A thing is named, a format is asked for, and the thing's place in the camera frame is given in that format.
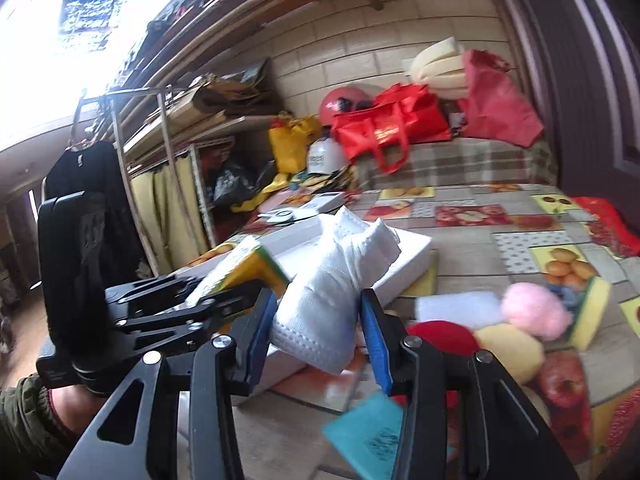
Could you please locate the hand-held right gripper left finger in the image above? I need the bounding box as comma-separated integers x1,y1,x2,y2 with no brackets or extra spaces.
55,287,279,480

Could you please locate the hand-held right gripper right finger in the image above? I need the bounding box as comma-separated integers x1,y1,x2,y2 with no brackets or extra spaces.
359,287,581,480

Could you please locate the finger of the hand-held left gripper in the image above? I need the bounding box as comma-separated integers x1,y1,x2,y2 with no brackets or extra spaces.
117,282,268,356
104,274,201,317

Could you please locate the red plush toy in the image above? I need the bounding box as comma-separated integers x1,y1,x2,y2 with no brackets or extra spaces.
405,320,481,406

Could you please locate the white face mask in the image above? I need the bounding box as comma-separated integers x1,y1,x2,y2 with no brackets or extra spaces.
270,207,403,376

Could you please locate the white cardboard box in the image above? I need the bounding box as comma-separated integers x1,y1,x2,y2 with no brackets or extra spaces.
170,215,435,408

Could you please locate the round yellow sponge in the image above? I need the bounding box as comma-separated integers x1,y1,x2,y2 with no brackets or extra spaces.
472,322,546,386

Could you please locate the pink fluffy ball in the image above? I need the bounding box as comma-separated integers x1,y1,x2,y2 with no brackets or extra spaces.
500,282,575,340

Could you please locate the yellow green sponge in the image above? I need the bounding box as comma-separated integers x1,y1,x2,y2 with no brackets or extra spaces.
570,275,613,353

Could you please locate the person's left forearm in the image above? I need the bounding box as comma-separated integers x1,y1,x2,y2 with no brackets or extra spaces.
0,372,103,466

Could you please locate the black hanging garment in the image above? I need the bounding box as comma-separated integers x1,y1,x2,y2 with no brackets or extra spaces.
42,140,146,281

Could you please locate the flat yellow sponge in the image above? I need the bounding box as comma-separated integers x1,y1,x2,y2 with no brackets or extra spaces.
400,252,441,298

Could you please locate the teal card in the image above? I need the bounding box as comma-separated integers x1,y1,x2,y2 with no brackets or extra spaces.
320,390,416,471

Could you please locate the white foam sponge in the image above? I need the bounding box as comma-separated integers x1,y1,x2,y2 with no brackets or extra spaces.
415,290,506,331

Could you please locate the white round gadget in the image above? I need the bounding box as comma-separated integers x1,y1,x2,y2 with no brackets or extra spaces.
257,207,321,223

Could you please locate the fruit print tablecloth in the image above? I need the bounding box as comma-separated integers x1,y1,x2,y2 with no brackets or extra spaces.
185,182,640,480

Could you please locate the black plastic bag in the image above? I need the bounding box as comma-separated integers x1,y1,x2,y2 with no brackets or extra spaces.
212,160,276,206

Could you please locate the metal clothes rack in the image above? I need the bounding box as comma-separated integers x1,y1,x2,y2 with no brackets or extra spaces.
75,85,216,271

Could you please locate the white device box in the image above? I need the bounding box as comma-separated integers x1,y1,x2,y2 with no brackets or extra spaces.
257,191,346,221

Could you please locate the yellow bag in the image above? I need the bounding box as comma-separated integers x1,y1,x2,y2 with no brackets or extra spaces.
267,112,323,176

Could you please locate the white helmet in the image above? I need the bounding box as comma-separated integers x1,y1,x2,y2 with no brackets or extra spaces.
305,137,351,176

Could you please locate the plaid blanket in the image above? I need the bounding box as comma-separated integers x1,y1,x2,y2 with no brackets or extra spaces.
350,135,558,193

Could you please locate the window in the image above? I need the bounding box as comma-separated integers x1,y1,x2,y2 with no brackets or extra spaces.
0,0,231,151

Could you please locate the brown paper bag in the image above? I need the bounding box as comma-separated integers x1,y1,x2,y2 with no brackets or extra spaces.
190,57,273,116

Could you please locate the red tote bag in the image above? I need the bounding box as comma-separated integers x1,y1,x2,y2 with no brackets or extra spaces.
330,82,453,176

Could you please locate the red helmet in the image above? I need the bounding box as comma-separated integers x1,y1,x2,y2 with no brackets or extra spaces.
318,85,376,128

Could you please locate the red plastic bag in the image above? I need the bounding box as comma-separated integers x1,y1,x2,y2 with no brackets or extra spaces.
570,196,640,258

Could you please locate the red cloth bag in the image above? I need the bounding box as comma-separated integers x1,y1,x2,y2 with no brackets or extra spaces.
457,49,546,148

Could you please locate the cream foam roll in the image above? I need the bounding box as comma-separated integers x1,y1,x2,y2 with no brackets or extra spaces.
409,36,473,101

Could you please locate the dark brown door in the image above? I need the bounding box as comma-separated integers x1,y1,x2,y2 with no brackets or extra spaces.
500,0,640,201

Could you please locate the blue rope toy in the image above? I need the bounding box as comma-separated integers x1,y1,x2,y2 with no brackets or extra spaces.
547,282,581,311

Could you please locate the wooden wall shelf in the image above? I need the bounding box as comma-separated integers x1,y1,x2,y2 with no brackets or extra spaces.
115,0,386,161

